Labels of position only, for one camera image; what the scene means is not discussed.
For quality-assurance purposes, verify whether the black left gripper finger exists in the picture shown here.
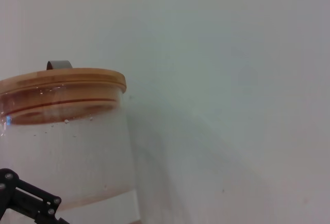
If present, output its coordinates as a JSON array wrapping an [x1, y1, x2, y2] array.
[[0, 168, 71, 224]]

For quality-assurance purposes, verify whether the glass dispenser jar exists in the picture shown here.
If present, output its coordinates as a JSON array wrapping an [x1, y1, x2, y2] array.
[[0, 90, 141, 224]]

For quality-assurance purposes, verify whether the wooden jar lid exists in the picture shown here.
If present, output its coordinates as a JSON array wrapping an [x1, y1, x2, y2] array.
[[0, 67, 127, 126]]

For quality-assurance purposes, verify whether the metal lid handle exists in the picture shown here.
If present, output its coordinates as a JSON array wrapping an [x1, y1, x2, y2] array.
[[46, 60, 72, 71]]

